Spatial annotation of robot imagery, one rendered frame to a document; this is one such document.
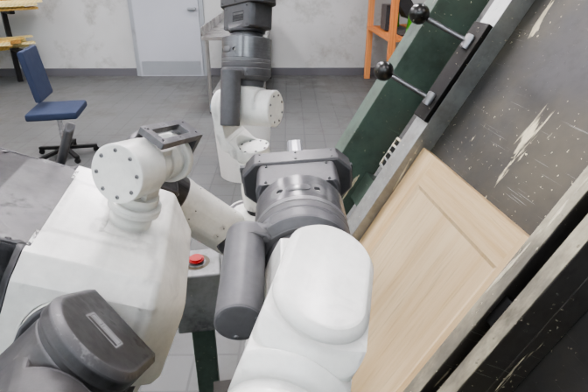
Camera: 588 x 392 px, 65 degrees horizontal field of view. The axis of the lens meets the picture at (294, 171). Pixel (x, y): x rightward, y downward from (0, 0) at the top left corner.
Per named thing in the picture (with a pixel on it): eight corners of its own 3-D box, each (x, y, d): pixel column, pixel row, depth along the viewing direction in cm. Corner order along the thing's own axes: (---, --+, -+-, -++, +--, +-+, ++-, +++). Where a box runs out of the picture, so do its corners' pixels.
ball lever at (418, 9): (466, 55, 86) (405, 19, 88) (479, 37, 85) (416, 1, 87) (468, 53, 82) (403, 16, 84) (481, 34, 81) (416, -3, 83)
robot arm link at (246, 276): (365, 211, 41) (394, 309, 31) (322, 294, 46) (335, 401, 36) (242, 178, 39) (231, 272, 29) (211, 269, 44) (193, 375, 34)
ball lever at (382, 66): (430, 110, 89) (371, 74, 91) (441, 93, 88) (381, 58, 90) (430, 110, 86) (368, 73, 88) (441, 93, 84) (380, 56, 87)
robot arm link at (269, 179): (351, 131, 50) (371, 191, 40) (352, 203, 55) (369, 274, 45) (236, 140, 50) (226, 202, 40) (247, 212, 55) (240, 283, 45)
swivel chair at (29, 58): (108, 146, 452) (90, 45, 412) (76, 168, 403) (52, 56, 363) (55, 143, 459) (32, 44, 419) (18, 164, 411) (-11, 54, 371)
